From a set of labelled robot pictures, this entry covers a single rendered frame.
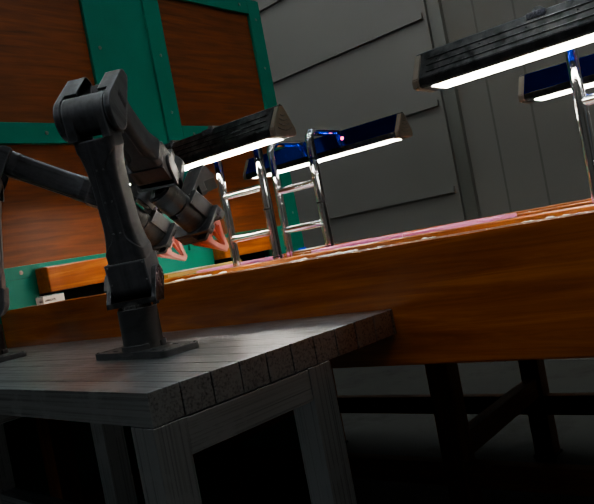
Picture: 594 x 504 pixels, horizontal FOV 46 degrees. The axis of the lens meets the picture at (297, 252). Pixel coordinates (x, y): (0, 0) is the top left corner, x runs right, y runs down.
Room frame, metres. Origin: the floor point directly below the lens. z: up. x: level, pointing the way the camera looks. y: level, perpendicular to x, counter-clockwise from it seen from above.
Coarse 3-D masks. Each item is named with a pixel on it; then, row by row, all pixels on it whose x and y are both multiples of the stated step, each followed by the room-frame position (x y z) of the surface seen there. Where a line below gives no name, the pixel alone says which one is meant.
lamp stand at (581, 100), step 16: (528, 16) 1.20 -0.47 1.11; (576, 48) 1.32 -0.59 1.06; (576, 64) 1.32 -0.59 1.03; (576, 80) 1.32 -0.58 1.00; (576, 96) 1.32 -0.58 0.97; (592, 96) 1.31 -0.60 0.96; (576, 112) 1.33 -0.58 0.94; (592, 144) 1.32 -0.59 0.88; (592, 160) 1.32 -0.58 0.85; (592, 176) 1.32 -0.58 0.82; (592, 192) 1.32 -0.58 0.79
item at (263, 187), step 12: (204, 132) 1.71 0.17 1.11; (168, 144) 1.79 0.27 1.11; (216, 168) 1.92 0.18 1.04; (264, 168) 1.83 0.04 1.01; (216, 180) 1.93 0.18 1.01; (264, 180) 1.83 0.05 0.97; (228, 192) 1.91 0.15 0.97; (240, 192) 1.88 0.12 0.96; (252, 192) 1.86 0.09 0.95; (264, 192) 1.83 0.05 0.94; (228, 204) 1.93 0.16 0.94; (264, 204) 1.83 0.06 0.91; (228, 216) 1.92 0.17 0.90; (228, 228) 1.92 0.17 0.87; (276, 228) 1.83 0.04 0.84; (228, 240) 1.93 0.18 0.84; (240, 240) 1.91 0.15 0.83; (276, 240) 1.83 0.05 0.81; (276, 252) 1.83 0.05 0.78; (240, 264) 1.93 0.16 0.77
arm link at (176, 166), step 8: (168, 160) 1.28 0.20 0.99; (176, 160) 1.39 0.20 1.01; (168, 168) 1.28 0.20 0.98; (176, 168) 1.32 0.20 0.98; (184, 168) 1.42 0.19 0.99; (128, 176) 1.29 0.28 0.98; (176, 176) 1.31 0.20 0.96; (136, 184) 1.31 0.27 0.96; (152, 184) 1.32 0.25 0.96; (160, 184) 1.31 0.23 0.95; (168, 184) 1.31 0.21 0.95; (176, 184) 1.31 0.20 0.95
